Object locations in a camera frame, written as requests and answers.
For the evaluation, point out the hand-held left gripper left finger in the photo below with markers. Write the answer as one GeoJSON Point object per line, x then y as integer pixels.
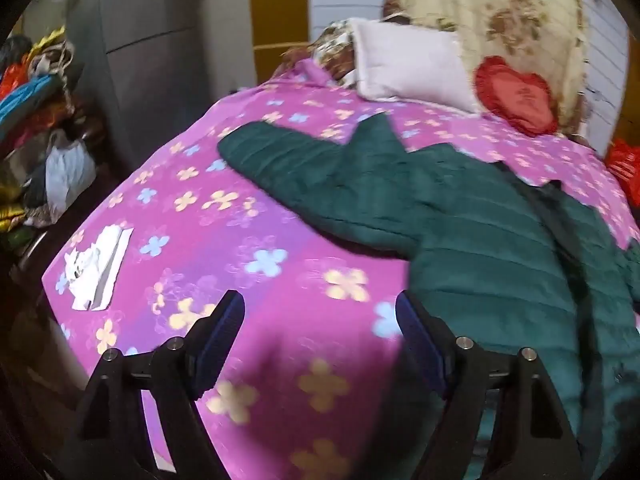
{"type": "Point", "coordinates": [221, 341]}

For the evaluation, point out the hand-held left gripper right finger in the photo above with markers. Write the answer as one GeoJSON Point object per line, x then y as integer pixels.
{"type": "Point", "coordinates": [419, 347]}

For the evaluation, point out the dark green puffer jacket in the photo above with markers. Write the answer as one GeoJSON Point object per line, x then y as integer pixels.
{"type": "Point", "coordinates": [465, 240]}

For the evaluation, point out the pile of colourful clothes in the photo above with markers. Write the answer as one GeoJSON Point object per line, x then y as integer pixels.
{"type": "Point", "coordinates": [30, 110]}

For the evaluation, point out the pink floral bed sheet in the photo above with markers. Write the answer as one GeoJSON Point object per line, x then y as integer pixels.
{"type": "Point", "coordinates": [240, 240]}

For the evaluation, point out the white paper packet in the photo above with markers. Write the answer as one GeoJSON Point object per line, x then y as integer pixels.
{"type": "Point", "coordinates": [97, 267]}

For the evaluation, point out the red heart cushion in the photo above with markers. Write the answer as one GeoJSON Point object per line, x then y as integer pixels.
{"type": "Point", "coordinates": [517, 97]}

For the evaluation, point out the red shopping bag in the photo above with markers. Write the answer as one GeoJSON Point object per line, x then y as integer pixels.
{"type": "Point", "coordinates": [625, 165]}

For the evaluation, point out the white pillow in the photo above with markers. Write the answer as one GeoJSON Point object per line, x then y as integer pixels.
{"type": "Point", "coordinates": [407, 62]}

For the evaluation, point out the grey wardrobe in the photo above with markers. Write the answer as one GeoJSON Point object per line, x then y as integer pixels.
{"type": "Point", "coordinates": [145, 45]}

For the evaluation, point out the brown floral pillow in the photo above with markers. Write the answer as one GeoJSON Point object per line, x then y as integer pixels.
{"type": "Point", "coordinates": [335, 52]}

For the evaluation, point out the yellow wooden door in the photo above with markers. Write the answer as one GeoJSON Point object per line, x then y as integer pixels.
{"type": "Point", "coordinates": [277, 2]}

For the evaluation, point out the cream rose print quilt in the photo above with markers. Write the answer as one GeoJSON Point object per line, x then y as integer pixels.
{"type": "Point", "coordinates": [505, 15]}

